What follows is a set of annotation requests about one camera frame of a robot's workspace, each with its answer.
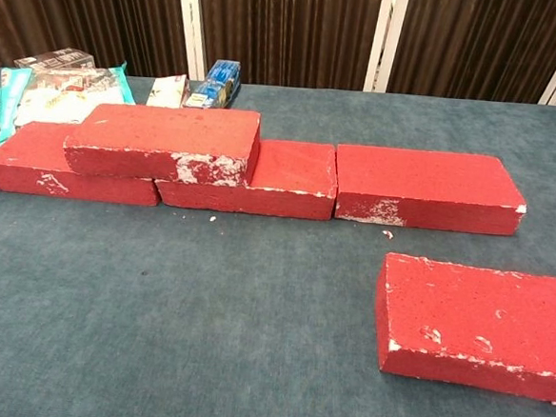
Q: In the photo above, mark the red brick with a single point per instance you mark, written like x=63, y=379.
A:
x=428, y=181
x=480, y=318
x=290, y=171
x=178, y=130
x=28, y=157

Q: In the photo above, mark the blue felt table cover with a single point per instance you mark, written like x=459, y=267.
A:
x=204, y=308

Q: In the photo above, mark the blue snack box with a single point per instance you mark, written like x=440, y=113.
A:
x=217, y=82

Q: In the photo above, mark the white snack packet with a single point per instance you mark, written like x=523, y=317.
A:
x=167, y=93

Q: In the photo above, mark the brown corrugated partition panel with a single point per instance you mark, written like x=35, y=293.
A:
x=485, y=41
x=82, y=8
x=290, y=28

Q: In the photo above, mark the teal white snack bag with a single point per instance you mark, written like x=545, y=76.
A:
x=52, y=97

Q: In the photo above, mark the black red snack box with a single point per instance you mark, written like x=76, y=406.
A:
x=54, y=58

